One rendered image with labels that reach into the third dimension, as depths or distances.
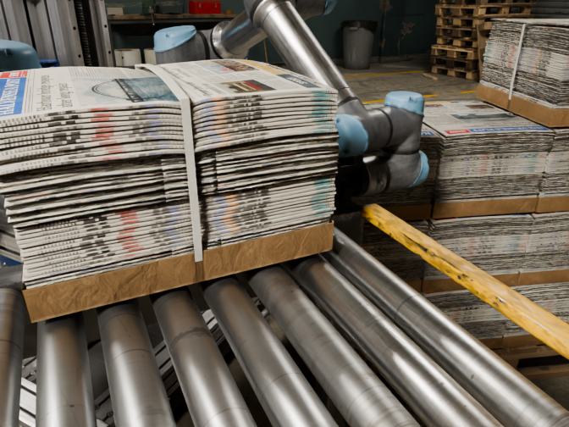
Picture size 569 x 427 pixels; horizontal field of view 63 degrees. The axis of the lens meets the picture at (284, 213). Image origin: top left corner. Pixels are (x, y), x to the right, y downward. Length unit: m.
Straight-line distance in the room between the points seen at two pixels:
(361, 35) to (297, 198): 7.63
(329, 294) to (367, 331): 0.08
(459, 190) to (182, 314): 0.87
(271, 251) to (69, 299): 0.24
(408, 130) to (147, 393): 0.65
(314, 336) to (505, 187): 0.90
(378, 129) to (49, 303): 0.58
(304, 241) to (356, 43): 7.65
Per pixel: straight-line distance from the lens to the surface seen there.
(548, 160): 1.37
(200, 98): 0.51
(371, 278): 0.62
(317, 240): 0.63
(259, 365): 0.49
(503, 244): 1.39
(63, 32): 1.23
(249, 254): 0.59
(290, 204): 0.59
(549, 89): 1.34
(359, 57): 8.24
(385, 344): 0.52
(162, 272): 0.57
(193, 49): 1.37
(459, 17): 7.77
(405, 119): 0.90
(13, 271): 0.71
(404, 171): 0.94
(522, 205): 1.37
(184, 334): 0.52
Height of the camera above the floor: 1.13
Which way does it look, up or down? 25 degrees down
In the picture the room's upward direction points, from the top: straight up
